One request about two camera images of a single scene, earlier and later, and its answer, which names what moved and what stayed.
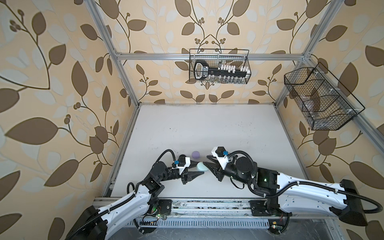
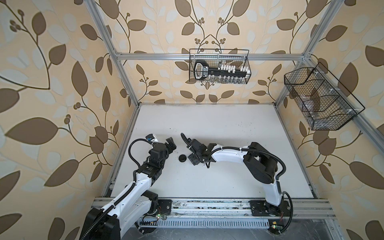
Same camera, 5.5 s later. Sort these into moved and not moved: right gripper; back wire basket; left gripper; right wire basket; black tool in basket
Moved: right gripper; left gripper
Not moved: black tool in basket; right wire basket; back wire basket
